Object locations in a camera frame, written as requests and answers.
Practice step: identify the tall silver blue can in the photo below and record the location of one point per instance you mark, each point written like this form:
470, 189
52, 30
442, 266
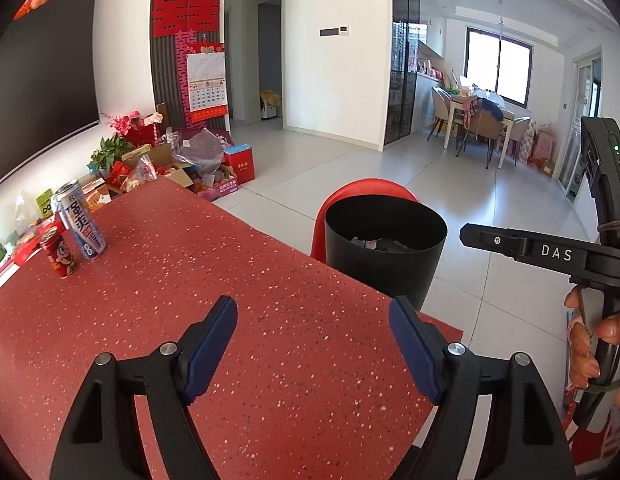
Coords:
82, 225

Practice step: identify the short red can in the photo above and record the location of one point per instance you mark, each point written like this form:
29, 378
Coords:
58, 255

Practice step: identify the black waste bin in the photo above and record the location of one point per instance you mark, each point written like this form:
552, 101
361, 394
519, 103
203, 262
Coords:
385, 275

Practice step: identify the brown dining chair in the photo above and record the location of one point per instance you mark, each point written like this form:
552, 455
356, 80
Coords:
477, 130

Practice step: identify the open cardboard box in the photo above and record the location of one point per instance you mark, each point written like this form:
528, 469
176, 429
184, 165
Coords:
164, 172

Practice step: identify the red plastic chair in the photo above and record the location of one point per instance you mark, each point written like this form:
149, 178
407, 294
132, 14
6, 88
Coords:
340, 195

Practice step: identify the grey dining chair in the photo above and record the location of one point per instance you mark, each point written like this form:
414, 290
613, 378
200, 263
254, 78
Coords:
517, 135

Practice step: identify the red paper-cut wall decoration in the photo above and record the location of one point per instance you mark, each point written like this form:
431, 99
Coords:
187, 5

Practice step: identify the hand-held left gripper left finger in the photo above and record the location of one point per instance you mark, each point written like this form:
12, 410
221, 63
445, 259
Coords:
212, 345

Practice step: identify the red box with blue lid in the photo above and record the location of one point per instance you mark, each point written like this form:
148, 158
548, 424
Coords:
239, 165

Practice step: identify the wall calendar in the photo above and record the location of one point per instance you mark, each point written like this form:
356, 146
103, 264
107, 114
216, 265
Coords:
206, 80

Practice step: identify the person's right hand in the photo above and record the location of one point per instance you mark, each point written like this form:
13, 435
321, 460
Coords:
582, 350

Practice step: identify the white dining table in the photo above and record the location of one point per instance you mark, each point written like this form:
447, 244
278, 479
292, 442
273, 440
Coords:
505, 117

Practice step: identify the red fruit carton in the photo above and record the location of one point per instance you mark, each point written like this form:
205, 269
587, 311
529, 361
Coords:
222, 187

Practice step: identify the pink artificial flowers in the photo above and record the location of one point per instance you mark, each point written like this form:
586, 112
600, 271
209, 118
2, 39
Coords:
129, 122

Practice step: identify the large black television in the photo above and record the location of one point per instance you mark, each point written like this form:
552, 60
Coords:
39, 95

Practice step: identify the pink gift bags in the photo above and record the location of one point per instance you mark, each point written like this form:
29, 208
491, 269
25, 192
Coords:
539, 145

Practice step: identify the dark glass cabinet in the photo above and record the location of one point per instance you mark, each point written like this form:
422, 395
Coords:
402, 60

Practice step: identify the beige dining chair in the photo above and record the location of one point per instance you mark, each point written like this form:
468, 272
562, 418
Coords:
440, 107

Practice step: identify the white wall control panel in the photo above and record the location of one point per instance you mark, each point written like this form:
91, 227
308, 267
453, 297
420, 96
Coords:
335, 31

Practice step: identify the black framed window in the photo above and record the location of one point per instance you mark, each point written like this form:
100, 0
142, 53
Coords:
497, 67

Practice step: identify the grey plastic bag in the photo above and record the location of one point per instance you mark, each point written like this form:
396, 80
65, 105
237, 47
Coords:
202, 150

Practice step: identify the red biscuit box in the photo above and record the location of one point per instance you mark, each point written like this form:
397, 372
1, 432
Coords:
97, 196

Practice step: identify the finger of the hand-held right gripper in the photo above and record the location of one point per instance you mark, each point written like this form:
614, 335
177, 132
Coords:
490, 240

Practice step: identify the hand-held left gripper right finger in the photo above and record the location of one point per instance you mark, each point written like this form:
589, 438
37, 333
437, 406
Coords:
412, 355

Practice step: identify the clear plastic bag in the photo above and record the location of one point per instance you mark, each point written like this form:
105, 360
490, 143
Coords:
25, 212

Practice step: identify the glass sliding door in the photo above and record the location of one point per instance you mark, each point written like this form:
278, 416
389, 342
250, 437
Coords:
582, 120

